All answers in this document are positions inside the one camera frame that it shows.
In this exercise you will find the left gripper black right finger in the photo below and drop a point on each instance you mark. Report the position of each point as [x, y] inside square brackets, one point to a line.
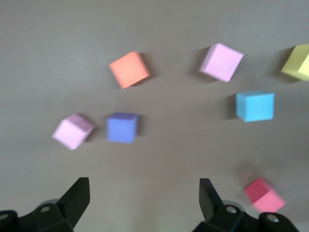
[224, 217]

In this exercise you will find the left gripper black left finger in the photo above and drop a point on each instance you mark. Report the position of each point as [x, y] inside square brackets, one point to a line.
[60, 215]

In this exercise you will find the red foam cube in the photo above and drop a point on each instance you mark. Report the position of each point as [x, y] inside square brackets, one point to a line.
[263, 195]

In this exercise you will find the light blue foam cube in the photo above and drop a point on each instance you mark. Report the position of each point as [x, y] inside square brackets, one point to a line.
[256, 106]

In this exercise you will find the yellow foam cube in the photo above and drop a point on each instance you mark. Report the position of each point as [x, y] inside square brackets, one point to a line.
[298, 62]

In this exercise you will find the pink foam cube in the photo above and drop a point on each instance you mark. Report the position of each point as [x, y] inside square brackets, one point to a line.
[71, 134]
[220, 62]

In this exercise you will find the purple foam cube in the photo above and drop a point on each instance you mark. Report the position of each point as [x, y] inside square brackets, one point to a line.
[120, 128]

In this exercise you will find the orange foam cube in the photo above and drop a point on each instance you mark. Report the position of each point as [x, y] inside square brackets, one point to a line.
[129, 70]

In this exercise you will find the large table cover mat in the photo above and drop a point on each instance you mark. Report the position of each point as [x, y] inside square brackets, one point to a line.
[154, 29]

